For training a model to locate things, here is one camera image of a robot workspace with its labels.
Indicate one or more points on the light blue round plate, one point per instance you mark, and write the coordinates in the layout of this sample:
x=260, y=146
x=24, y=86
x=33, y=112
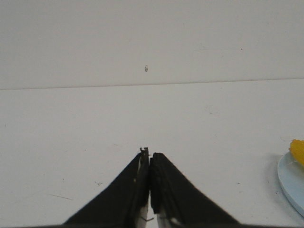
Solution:
x=291, y=178

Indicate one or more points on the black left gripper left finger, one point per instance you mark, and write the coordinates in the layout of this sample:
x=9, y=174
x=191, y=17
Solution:
x=124, y=201

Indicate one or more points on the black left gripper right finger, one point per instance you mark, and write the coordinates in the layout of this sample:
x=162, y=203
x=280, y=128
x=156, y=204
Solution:
x=175, y=200

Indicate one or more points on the yellow corn cob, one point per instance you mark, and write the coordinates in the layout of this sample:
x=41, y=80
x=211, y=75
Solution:
x=296, y=148

